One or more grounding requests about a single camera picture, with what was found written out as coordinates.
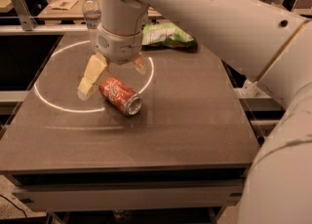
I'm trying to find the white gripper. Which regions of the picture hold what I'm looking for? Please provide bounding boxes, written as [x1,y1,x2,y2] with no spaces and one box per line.
[78,24,147,97]

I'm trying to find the red coke can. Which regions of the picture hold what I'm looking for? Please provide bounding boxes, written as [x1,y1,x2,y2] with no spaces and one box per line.
[98,77,142,116]

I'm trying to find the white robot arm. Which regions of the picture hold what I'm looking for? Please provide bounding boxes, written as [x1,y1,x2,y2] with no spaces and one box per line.
[78,0,312,224]

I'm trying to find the green chip bag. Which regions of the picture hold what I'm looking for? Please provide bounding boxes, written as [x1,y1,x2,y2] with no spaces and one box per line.
[142,22,197,49]

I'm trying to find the clear plastic water bottle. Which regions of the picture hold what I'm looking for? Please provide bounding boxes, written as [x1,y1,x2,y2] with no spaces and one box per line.
[82,0,101,51]

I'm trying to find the wooden background desk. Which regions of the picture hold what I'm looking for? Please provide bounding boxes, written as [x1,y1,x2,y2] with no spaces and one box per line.
[38,0,84,20]

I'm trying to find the white card on desk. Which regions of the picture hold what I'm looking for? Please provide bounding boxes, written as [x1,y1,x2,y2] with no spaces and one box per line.
[50,0,77,10]

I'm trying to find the clear sanitizer bottle left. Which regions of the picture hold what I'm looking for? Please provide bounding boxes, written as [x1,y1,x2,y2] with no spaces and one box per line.
[241,80,257,98]

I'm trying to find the metal bracket left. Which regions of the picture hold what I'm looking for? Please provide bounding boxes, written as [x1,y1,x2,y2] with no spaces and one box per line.
[11,0,36,31]

